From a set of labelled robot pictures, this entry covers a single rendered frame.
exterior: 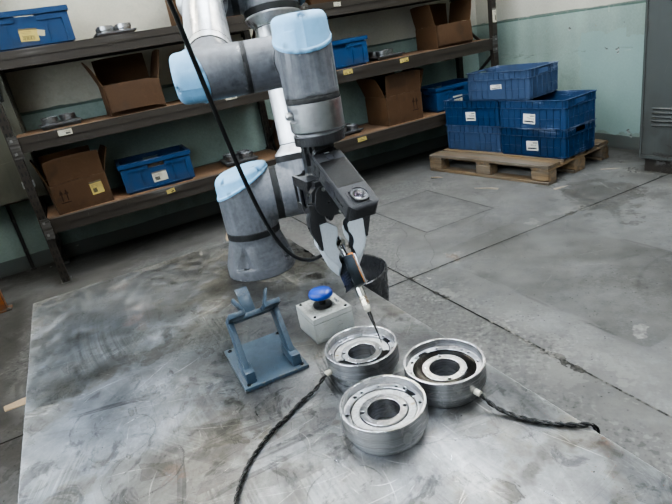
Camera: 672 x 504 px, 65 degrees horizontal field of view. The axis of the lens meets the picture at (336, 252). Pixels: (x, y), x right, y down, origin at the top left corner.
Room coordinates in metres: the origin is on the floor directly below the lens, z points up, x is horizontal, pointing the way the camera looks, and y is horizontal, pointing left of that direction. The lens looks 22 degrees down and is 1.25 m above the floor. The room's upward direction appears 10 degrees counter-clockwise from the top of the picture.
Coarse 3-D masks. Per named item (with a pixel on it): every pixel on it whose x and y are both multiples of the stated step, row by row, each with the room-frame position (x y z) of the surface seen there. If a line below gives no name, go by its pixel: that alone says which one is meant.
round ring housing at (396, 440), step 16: (368, 384) 0.57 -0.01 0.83; (384, 384) 0.56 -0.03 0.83; (400, 384) 0.56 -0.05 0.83; (416, 384) 0.54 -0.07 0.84; (352, 400) 0.54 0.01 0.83; (368, 400) 0.54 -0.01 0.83; (384, 400) 0.54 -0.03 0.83; (400, 400) 0.53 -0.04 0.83; (416, 400) 0.52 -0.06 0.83; (368, 416) 0.51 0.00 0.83; (384, 416) 0.54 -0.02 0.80; (400, 416) 0.50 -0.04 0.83; (416, 416) 0.48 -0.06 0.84; (352, 432) 0.48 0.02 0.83; (368, 432) 0.47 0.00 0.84; (384, 432) 0.47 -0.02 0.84; (400, 432) 0.47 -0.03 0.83; (416, 432) 0.48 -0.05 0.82; (368, 448) 0.47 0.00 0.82; (384, 448) 0.47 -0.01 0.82; (400, 448) 0.47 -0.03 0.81
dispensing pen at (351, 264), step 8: (344, 240) 0.75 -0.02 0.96; (344, 248) 0.74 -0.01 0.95; (344, 256) 0.72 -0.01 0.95; (352, 256) 0.72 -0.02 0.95; (344, 264) 0.71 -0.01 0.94; (352, 264) 0.71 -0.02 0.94; (344, 272) 0.72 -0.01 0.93; (352, 272) 0.70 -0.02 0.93; (344, 280) 0.72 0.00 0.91; (352, 280) 0.70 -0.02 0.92; (360, 280) 0.70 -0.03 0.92; (352, 288) 0.70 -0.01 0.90; (360, 288) 0.70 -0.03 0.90; (360, 296) 0.70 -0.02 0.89; (368, 304) 0.69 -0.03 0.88; (368, 312) 0.69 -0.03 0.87; (376, 328) 0.67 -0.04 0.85
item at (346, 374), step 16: (336, 336) 0.69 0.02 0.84; (352, 336) 0.69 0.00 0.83; (368, 336) 0.69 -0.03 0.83; (384, 336) 0.68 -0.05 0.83; (352, 352) 0.67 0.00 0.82; (368, 352) 0.67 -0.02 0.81; (336, 368) 0.61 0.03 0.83; (352, 368) 0.60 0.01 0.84; (368, 368) 0.60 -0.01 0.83; (384, 368) 0.60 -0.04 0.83; (352, 384) 0.61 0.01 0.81
